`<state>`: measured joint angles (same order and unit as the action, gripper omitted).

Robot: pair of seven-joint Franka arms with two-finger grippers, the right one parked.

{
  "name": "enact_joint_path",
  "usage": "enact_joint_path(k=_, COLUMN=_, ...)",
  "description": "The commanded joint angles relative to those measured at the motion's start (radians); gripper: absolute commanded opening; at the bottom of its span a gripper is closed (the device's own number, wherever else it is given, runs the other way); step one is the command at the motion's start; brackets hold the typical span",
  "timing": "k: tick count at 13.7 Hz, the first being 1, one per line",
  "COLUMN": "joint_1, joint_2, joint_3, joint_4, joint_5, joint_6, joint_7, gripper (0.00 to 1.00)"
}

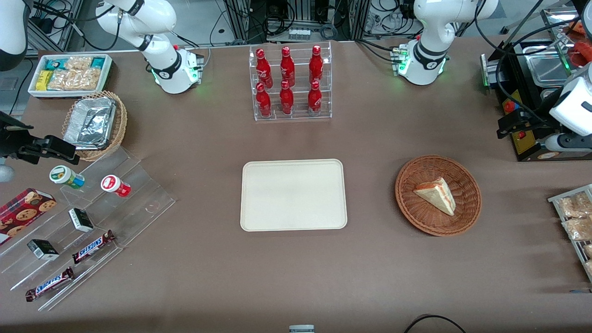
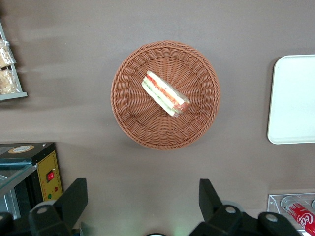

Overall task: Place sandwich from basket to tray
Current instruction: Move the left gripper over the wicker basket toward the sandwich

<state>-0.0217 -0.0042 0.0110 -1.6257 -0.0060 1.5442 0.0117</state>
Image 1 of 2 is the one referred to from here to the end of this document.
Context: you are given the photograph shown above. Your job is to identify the green lid cup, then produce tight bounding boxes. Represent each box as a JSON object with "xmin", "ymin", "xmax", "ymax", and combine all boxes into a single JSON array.
[{"xmin": 49, "ymin": 165, "xmax": 86, "ymax": 190}]

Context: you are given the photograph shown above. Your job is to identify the large rice cracker bag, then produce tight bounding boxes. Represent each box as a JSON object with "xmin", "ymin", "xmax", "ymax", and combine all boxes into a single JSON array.
[{"xmin": 48, "ymin": 68, "xmax": 101, "ymax": 91}]

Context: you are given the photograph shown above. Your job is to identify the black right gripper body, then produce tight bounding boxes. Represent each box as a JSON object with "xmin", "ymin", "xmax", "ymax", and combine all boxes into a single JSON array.
[{"xmin": 0, "ymin": 111, "xmax": 34, "ymax": 160}]

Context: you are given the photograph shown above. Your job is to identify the small black white carton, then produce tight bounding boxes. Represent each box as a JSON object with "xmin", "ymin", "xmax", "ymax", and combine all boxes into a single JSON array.
[
  {"xmin": 68, "ymin": 208, "xmax": 94, "ymax": 233},
  {"xmin": 27, "ymin": 239, "xmax": 60, "ymax": 261}
]

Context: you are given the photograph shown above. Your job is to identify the red cookie box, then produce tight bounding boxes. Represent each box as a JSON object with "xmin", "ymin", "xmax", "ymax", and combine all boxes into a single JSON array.
[{"xmin": 0, "ymin": 188, "xmax": 57, "ymax": 246}]

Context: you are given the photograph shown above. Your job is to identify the red lid cup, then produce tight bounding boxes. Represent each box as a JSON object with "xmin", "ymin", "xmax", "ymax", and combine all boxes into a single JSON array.
[{"xmin": 101, "ymin": 174, "xmax": 131, "ymax": 198}]

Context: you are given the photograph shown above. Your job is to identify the black food warmer machine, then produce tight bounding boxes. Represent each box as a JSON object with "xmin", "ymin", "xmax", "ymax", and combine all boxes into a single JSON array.
[{"xmin": 480, "ymin": 7, "xmax": 592, "ymax": 162}]

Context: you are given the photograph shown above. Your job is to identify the Snickers chocolate bar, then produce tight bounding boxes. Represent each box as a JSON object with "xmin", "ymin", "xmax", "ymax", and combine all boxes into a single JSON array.
[
  {"xmin": 72, "ymin": 230, "xmax": 116, "ymax": 265},
  {"xmin": 25, "ymin": 267, "xmax": 75, "ymax": 302}
]

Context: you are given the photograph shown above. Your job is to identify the clear bag of crackers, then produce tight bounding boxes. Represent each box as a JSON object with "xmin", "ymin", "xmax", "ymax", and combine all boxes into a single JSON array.
[
  {"xmin": 561, "ymin": 217, "xmax": 592, "ymax": 241},
  {"xmin": 557, "ymin": 191, "xmax": 592, "ymax": 219}
]

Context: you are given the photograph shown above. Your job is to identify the clear acrylic stepped display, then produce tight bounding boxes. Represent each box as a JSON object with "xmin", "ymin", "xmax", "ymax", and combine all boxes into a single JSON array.
[{"xmin": 0, "ymin": 146, "xmax": 177, "ymax": 311}]

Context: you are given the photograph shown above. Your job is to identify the light wicker basket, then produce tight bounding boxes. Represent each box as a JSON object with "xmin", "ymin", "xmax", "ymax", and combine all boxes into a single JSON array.
[{"xmin": 62, "ymin": 91, "xmax": 128, "ymax": 162}]

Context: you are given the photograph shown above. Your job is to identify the stacked foil containers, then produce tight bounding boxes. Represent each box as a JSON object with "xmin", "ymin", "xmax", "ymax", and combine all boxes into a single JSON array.
[{"xmin": 63, "ymin": 97, "xmax": 117, "ymax": 150}]

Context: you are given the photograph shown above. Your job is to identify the brown wicker basket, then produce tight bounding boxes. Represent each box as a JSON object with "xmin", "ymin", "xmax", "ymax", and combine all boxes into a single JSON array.
[{"xmin": 395, "ymin": 155, "xmax": 482, "ymax": 237}]

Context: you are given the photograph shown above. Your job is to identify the white plastic snack bin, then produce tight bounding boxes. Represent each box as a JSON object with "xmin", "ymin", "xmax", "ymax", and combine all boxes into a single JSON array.
[{"xmin": 28, "ymin": 54, "xmax": 113, "ymax": 99}]

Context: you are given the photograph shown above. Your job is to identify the triangular sandwich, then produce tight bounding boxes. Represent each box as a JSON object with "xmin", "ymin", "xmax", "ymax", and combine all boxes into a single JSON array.
[{"xmin": 413, "ymin": 177, "xmax": 456, "ymax": 216}]

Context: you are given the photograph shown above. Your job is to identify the small rice cracker bag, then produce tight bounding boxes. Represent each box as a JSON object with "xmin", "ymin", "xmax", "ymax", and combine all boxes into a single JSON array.
[{"xmin": 65, "ymin": 56, "xmax": 94, "ymax": 71}]

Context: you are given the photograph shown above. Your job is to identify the steel warmer pan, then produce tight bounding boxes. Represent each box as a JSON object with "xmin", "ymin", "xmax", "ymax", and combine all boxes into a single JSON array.
[{"xmin": 523, "ymin": 45, "xmax": 573, "ymax": 87}]

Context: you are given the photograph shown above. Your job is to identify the red cola bottle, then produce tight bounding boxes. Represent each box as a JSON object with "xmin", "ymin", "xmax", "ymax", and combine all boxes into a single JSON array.
[
  {"xmin": 307, "ymin": 80, "xmax": 323, "ymax": 116},
  {"xmin": 308, "ymin": 45, "xmax": 324, "ymax": 84},
  {"xmin": 279, "ymin": 80, "xmax": 295, "ymax": 115},
  {"xmin": 255, "ymin": 49, "xmax": 274, "ymax": 88},
  {"xmin": 280, "ymin": 46, "xmax": 296, "ymax": 87},
  {"xmin": 256, "ymin": 82, "xmax": 272, "ymax": 117}
]

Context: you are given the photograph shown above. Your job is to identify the clear acrylic bottle rack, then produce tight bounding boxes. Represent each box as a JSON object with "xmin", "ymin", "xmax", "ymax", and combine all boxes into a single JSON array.
[{"xmin": 249, "ymin": 41, "xmax": 333, "ymax": 122}]

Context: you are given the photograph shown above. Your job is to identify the black table edge cable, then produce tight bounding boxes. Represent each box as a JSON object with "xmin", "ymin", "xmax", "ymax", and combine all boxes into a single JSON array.
[{"xmin": 403, "ymin": 314, "xmax": 468, "ymax": 333}]

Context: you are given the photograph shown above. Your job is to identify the beige rectangular tray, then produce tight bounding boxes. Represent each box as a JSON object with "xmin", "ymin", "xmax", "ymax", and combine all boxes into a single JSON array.
[{"xmin": 240, "ymin": 159, "xmax": 348, "ymax": 232}]

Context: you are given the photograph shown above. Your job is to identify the grey snack tray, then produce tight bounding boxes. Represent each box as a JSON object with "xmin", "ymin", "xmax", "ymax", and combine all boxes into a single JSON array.
[{"xmin": 548, "ymin": 184, "xmax": 592, "ymax": 283}]

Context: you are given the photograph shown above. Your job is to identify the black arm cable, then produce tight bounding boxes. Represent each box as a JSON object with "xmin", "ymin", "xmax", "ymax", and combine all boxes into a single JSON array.
[{"xmin": 474, "ymin": 0, "xmax": 592, "ymax": 126}]

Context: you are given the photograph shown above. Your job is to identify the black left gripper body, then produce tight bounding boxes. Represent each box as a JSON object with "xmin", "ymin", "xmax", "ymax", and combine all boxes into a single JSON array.
[{"xmin": 518, "ymin": 112, "xmax": 554, "ymax": 140}]

